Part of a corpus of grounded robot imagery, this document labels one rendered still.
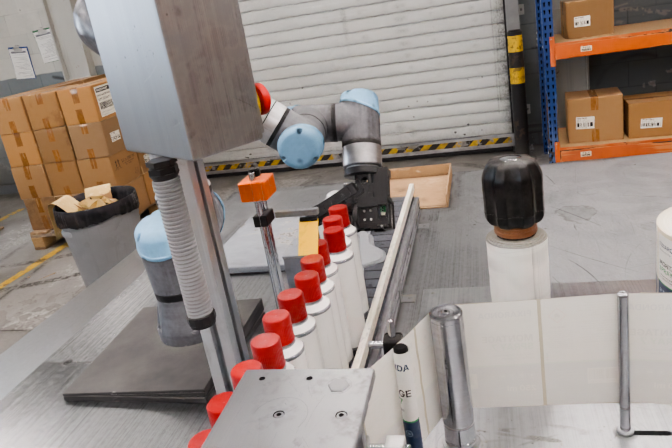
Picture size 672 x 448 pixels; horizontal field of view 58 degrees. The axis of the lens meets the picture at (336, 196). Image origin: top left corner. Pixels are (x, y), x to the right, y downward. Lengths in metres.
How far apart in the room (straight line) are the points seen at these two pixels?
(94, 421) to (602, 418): 0.78
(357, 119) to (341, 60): 4.15
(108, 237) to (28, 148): 1.67
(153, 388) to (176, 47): 0.65
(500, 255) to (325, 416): 0.48
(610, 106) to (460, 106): 1.23
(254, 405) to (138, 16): 0.40
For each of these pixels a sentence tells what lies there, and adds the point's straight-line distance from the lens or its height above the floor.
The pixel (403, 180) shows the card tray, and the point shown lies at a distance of 1.98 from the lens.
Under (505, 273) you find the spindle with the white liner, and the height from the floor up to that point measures 1.02.
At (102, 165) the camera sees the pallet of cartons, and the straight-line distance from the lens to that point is 4.61.
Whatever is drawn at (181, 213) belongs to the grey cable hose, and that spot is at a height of 1.22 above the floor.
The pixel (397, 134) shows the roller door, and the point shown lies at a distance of 5.32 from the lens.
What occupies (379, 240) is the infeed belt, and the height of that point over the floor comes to 0.88.
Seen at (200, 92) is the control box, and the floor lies 1.35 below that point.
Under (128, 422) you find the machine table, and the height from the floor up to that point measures 0.83.
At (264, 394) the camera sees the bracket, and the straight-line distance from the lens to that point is 0.49.
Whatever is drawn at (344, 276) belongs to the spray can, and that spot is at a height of 1.01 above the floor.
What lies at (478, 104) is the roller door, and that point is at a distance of 5.21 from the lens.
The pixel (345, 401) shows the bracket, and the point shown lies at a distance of 0.47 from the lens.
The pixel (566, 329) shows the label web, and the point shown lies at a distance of 0.76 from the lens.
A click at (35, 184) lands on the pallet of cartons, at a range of 4.98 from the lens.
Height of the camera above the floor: 1.42
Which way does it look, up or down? 18 degrees down
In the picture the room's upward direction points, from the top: 10 degrees counter-clockwise
